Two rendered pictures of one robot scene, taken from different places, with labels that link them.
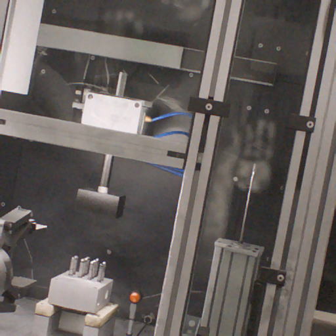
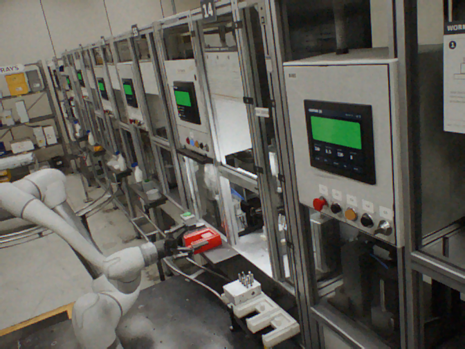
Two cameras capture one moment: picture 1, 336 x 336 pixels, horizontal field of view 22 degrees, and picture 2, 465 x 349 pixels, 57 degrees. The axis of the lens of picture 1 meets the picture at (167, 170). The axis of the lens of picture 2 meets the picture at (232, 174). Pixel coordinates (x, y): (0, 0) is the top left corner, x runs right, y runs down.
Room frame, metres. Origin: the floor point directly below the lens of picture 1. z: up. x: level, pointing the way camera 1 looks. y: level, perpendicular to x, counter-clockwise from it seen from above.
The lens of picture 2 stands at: (0.54, -1.29, 1.91)
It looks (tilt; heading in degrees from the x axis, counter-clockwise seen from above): 18 degrees down; 56
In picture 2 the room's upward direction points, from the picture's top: 10 degrees counter-clockwise
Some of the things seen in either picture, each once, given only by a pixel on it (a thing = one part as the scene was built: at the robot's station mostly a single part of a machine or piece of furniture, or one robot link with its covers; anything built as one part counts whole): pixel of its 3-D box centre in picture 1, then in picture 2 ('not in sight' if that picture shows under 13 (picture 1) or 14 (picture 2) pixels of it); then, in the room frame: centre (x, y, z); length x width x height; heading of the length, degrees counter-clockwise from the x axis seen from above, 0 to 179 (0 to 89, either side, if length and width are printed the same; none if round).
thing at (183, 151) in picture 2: not in sight; (192, 153); (1.57, 0.57, 1.37); 0.36 x 0.04 x 0.04; 81
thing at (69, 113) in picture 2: not in sight; (81, 117); (2.61, 5.89, 1.00); 1.30 x 0.51 x 2.00; 81
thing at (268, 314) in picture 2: not in sight; (259, 316); (1.35, -0.11, 0.84); 0.36 x 0.14 x 0.10; 81
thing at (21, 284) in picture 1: (20, 283); (200, 244); (1.31, 0.19, 1.08); 0.07 x 0.03 x 0.01; 171
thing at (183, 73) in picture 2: not in sight; (207, 102); (1.70, 0.55, 1.60); 0.42 x 0.29 x 0.46; 81
